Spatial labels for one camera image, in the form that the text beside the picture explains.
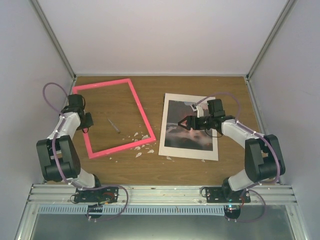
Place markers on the pink picture frame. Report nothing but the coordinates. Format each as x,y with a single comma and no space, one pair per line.
117,100

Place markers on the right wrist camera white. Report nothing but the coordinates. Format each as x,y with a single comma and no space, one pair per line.
198,109

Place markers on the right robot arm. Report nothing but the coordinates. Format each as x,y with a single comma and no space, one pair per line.
263,157

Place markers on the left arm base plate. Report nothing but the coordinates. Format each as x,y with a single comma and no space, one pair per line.
106,195

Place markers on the white debris pile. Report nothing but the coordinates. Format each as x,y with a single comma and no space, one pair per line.
137,142

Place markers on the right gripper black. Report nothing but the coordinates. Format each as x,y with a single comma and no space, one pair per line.
190,119

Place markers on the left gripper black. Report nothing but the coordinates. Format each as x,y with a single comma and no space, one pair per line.
89,123

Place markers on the small screwdriver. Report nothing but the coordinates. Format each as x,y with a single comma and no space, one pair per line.
114,126

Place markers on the aluminium front rail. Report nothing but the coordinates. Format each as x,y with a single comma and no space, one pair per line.
160,195

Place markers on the grey slotted cable duct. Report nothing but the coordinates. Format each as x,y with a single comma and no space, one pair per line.
175,210

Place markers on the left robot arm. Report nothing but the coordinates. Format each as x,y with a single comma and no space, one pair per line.
57,154

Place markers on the sunset photo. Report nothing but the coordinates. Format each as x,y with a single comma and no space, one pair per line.
179,128

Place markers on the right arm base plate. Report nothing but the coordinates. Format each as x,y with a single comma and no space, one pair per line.
216,194

